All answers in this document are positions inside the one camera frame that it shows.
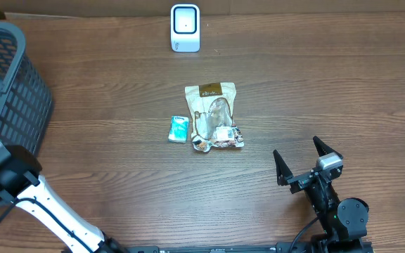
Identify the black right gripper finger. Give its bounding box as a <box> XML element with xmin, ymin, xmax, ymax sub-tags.
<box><xmin>273</xmin><ymin>150</ymin><xmax>293</xmax><ymax>186</ymax></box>
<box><xmin>313</xmin><ymin>136</ymin><xmax>343</xmax><ymax>159</ymax></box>

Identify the beige dried food pouch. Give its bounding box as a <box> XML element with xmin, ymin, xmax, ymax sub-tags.
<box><xmin>184</xmin><ymin>82</ymin><xmax>244</xmax><ymax>153</ymax></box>

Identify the white barcode scanner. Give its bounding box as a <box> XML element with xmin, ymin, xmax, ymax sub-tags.
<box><xmin>170</xmin><ymin>4</ymin><xmax>200</xmax><ymax>53</ymax></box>

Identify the grey plastic mesh basket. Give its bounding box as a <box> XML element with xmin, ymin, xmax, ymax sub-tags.
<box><xmin>0</xmin><ymin>18</ymin><xmax>55</xmax><ymax>207</ymax></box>

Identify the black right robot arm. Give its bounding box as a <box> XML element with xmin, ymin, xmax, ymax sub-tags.
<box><xmin>273</xmin><ymin>136</ymin><xmax>374</xmax><ymax>253</ymax></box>

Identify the teal tissue pack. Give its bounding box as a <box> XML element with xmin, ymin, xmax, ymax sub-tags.
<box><xmin>168</xmin><ymin>116</ymin><xmax>189</xmax><ymax>143</ymax></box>

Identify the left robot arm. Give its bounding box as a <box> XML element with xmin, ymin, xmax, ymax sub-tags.
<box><xmin>0</xmin><ymin>142</ymin><xmax>127</xmax><ymax>252</ymax></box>

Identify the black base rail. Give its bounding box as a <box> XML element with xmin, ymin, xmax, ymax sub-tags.
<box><xmin>127</xmin><ymin>241</ymin><xmax>375</xmax><ymax>253</ymax></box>

